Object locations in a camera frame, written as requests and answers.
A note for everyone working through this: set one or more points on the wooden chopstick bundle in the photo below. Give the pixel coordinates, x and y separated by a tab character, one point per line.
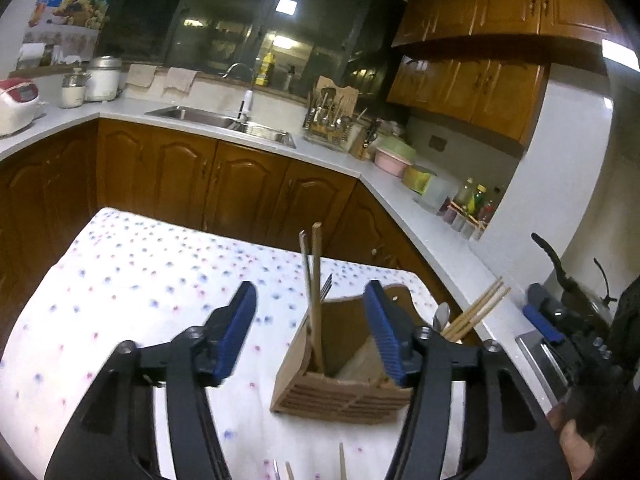
465	317
502	295

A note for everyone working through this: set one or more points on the gas stove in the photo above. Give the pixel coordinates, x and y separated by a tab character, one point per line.
544	364

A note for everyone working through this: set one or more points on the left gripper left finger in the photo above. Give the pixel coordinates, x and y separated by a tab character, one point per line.
111	434

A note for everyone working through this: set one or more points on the knife block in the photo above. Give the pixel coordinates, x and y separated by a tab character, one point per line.
366	138

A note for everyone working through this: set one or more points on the right hanging dishcloth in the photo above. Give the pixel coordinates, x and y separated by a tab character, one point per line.
179	80

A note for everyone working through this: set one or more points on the condiment jar rack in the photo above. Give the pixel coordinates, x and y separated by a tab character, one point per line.
471	209

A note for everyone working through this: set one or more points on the white dotted tablecloth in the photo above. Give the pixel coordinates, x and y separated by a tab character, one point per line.
127	277

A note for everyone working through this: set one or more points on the yellow green pitcher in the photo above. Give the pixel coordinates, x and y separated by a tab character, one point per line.
416	178

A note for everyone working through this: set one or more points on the dark kitchen window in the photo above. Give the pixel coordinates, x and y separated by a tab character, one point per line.
338	39

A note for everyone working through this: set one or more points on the fruit beach poster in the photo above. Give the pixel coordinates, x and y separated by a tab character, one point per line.
70	27

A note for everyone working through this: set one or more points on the wooden cabinets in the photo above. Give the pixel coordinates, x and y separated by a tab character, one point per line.
486	63
52	188

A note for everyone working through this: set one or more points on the kitchen faucet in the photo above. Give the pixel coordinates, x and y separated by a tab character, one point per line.
240	85

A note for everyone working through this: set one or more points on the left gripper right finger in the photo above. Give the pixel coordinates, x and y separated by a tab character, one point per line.
505	433

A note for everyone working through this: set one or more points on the lower wooden cabinets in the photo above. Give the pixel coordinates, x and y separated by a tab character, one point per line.
52	188

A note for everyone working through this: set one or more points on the pink green basin stack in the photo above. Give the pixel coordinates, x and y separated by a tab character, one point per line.
394	156

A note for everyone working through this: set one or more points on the wooden utensil holder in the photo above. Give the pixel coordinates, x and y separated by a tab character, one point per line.
337	375

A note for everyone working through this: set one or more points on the dish drying rack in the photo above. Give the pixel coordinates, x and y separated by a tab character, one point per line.
330	114

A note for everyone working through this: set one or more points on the left hanging dishcloth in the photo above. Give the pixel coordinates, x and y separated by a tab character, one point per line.
141	75

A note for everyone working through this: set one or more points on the silver spoon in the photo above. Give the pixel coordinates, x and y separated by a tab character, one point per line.
441	317

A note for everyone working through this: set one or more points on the white red rice cooker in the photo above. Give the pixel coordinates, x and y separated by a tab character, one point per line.
19	99

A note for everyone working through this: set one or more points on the silver fork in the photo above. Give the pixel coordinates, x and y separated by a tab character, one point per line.
326	287

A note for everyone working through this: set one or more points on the black wok pan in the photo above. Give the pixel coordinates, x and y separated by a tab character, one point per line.
578	297

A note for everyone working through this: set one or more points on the small white jar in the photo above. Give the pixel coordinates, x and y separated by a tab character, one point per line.
73	88

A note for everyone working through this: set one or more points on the hanging dishcloth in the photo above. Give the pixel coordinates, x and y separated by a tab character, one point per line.
141	75
179	80

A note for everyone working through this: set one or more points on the white pot with lid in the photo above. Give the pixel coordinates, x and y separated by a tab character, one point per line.
103	78

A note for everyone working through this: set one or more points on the yellow oil bottle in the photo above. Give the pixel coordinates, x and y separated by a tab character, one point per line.
265	71

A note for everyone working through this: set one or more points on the person's right hand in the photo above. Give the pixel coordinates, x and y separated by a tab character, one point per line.
583	426

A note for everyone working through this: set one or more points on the upper wooden cabinets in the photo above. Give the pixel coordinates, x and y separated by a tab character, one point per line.
486	63

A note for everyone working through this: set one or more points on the steel sink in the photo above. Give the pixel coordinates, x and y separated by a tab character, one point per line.
201	117

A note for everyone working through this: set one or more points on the lone metal chopstick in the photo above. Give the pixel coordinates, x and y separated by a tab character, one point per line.
302	239

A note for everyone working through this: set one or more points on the long wooden chopstick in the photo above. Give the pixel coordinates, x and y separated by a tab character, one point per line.
316	311

